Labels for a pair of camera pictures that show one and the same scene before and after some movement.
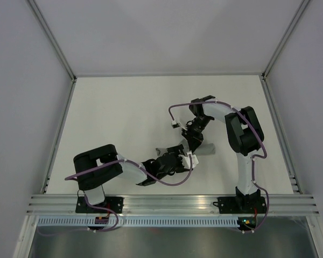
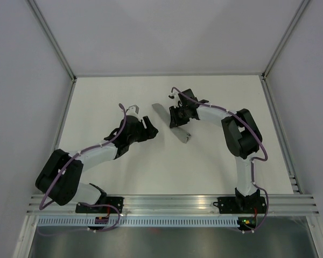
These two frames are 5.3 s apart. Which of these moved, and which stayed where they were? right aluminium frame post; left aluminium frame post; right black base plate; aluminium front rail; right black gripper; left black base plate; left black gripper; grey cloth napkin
Moved: left black gripper; right black gripper; grey cloth napkin
Stayed: left aluminium frame post; right aluminium frame post; left black base plate; right black base plate; aluminium front rail
